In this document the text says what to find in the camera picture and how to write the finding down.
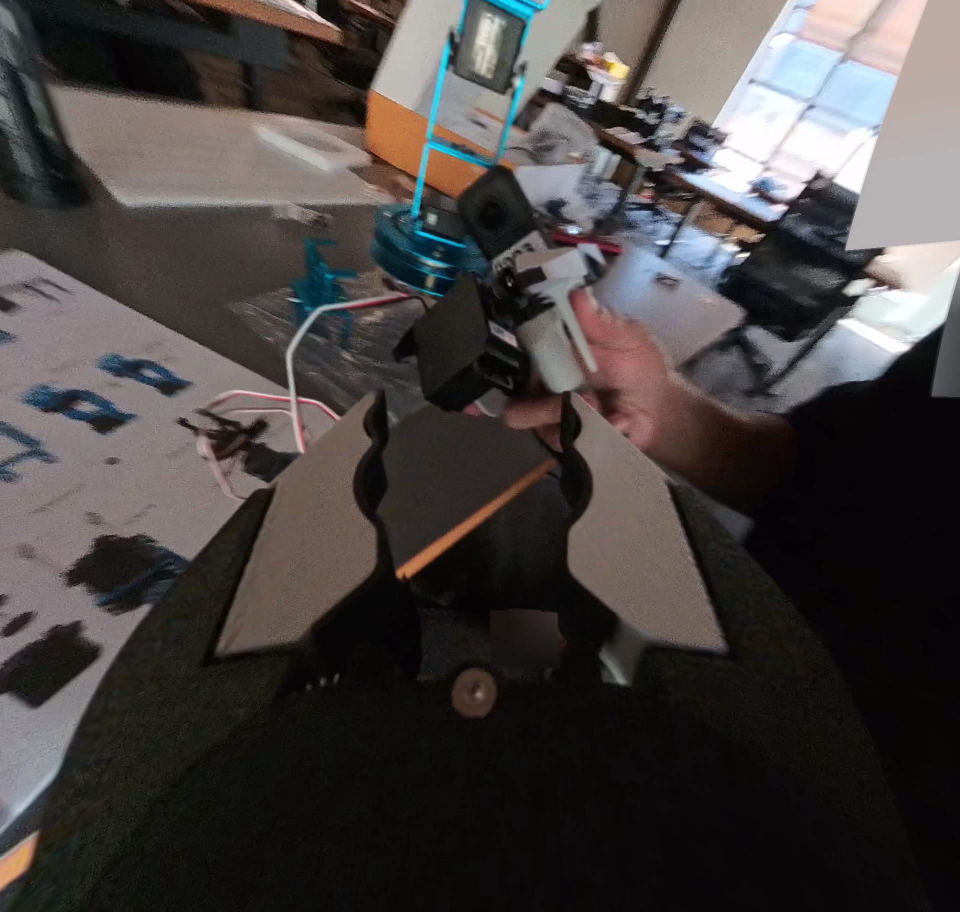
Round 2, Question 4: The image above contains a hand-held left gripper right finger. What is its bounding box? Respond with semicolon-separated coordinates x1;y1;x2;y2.
555;393;730;687

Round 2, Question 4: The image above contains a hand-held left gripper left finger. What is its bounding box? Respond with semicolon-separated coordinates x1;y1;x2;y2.
213;389;421;662

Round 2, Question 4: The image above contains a blue toy robot arm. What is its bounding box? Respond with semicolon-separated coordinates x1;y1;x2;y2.
371;0;567;300

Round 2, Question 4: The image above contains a blue metal bracket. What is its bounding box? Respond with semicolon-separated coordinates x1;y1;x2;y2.
291;237;363;347

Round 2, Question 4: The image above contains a person's right forearm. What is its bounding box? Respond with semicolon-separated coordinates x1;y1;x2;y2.
660;394;800;512

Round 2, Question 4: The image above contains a dark grey desk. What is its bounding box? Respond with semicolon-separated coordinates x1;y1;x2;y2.
0;177;571;853

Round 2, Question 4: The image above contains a person's right hand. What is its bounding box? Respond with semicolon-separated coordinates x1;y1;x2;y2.
504;293;723;472

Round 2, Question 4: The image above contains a bubble wrap bundle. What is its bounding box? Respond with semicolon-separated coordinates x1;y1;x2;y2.
517;105;601;171

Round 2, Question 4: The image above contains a red cylinder roll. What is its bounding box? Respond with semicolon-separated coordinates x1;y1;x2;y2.
551;231;624;255

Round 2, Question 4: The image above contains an orange and white cardboard box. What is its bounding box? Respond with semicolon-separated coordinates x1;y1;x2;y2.
363;0;609;201

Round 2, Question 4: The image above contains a white foam cutout block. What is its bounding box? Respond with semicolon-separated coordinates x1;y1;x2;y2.
251;120;357;172

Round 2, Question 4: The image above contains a large clear plastic bag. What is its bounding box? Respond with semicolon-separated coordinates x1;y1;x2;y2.
228;282;451;418

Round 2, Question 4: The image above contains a printed instruction sheet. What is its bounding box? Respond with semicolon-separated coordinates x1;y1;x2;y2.
0;248;335;831

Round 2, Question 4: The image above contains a white foam sheet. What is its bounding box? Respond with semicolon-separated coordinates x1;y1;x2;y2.
45;83;399;212

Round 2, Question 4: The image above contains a black mesh chair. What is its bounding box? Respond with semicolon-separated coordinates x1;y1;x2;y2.
720;173;886;396

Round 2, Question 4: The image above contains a large paned window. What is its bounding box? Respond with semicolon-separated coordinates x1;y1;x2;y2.
712;0;946;193

